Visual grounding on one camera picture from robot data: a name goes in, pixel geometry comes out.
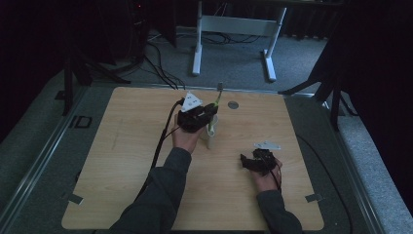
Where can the white cup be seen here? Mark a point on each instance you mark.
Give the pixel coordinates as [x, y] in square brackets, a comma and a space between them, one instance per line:
[210, 140]

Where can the black tripod stand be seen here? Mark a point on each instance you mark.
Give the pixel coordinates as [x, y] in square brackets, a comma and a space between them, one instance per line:
[68, 87]
[334, 97]

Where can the dark computer tower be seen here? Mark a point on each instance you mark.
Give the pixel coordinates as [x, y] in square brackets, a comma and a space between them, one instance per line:
[139, 29]

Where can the white desk frame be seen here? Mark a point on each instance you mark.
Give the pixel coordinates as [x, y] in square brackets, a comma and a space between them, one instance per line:
[238, 25]

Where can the green toothbrush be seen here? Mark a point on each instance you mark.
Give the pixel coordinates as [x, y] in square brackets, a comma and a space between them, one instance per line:
[218, 97]

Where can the grey round table grommet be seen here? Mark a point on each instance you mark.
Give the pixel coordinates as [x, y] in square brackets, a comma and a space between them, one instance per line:
[233, 105]

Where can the person's right hand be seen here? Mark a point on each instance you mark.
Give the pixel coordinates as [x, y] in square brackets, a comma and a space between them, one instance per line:
[266, 182]

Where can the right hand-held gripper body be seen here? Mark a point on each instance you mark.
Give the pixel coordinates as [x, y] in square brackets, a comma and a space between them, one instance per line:
[264, 161]

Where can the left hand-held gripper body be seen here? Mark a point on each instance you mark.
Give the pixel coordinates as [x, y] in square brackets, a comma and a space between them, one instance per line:
[191, 117]

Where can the metal floor rail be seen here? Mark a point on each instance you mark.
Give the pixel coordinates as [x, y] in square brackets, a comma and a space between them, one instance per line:
[42, 148]

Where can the grey tape piece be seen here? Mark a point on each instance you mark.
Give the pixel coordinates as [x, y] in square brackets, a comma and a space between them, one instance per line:
[314, 197]
[74, 198]

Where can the person's left hand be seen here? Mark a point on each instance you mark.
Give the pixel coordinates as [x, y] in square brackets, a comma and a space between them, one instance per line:
[186, 140]

